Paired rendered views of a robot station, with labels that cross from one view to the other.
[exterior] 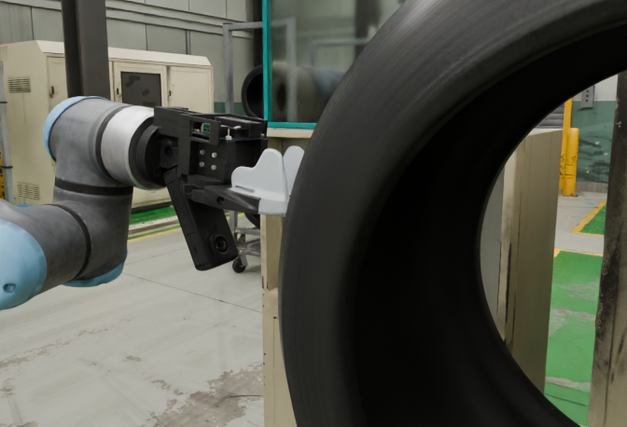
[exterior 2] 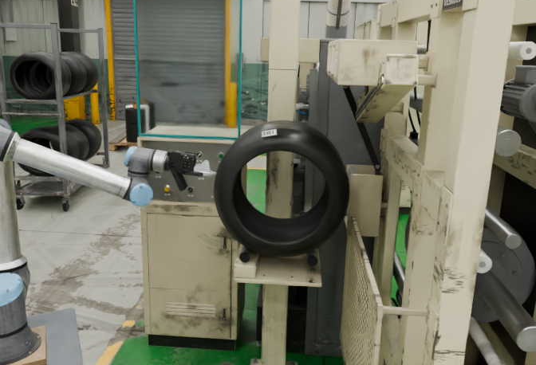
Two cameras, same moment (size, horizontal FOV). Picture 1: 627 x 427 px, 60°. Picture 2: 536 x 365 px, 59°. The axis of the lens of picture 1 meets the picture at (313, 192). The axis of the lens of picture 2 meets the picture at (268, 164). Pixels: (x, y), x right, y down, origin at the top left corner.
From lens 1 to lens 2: 1.60 m
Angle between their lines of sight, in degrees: 31
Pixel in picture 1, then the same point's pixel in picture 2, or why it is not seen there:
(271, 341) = (145, 223)
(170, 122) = (173, 155)
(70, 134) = (139, 159)
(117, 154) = (159, 164)
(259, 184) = (202, 169)
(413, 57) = (244, 153)
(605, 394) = (268, 208)
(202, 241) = (183, 183)
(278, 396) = (150, 245)
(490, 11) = (254, 149)
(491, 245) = not seen: hidden behind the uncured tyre
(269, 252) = not seen: hidden behind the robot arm
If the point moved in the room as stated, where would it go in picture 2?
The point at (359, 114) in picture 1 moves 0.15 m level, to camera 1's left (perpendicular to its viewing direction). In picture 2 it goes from (235, 160) to (200, 164)
